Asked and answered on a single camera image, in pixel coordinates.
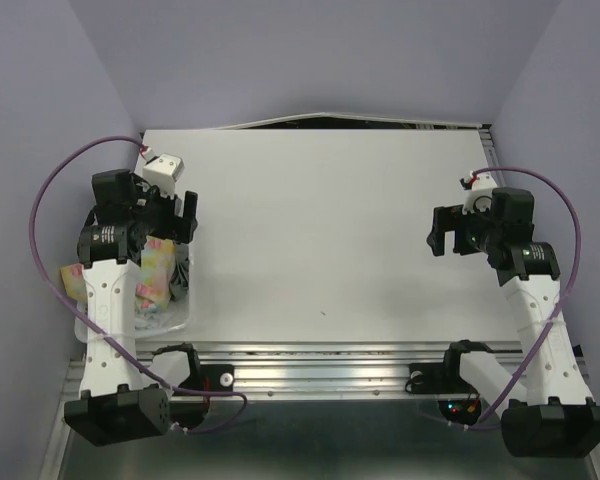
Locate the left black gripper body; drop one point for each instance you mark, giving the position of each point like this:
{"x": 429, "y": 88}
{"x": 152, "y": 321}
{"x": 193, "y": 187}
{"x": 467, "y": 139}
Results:
{"x": 161, "y": 219}

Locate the floral pastel skirt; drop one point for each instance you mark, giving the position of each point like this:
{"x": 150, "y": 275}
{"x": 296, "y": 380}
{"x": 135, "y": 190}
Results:
{"x": 158, "y": 261}

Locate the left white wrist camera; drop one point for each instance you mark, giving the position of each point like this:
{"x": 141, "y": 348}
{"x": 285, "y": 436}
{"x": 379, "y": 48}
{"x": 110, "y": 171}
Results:
{"x": 163, "y": 171}

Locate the white skirt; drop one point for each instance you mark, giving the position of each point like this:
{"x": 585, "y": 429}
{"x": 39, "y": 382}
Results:
{"x": 155, "y": 320}

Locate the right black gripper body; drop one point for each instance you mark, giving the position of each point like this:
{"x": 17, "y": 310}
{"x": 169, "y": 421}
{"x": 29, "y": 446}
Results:
{"x": 470, "y": 231}

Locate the white plastic laundry basket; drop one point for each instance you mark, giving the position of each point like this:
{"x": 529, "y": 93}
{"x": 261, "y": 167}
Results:
{"x": 180, "y": 308}

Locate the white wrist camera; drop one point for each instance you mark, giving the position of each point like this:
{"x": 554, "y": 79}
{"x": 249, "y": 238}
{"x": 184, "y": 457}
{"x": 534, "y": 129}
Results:
{"x": 163, "y": 171}
{"x": 478, "y": 191}

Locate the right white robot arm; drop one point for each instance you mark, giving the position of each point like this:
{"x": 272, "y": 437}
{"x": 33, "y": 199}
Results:
{"x": 545, "y": 409}

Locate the grey skirt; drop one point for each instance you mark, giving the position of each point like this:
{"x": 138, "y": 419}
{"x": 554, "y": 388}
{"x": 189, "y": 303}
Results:
{"x": 179, "y": 282}

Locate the aluminium frame rail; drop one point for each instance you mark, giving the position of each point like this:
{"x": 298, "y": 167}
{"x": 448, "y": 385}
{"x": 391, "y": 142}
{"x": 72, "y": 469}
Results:
{"x": 317, "y": 411}

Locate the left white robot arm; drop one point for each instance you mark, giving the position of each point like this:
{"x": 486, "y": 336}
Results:
{"x": 115, "y": 404}

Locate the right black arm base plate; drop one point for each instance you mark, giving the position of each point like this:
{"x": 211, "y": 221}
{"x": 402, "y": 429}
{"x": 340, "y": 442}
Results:
{"x": 436, "y": 378}

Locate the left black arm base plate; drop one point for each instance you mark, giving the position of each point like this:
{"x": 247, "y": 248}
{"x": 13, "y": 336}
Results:
{"x": 180, "y": 374}

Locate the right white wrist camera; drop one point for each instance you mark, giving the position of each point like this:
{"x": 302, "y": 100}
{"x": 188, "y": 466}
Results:
{"x": 478, "y": 191}

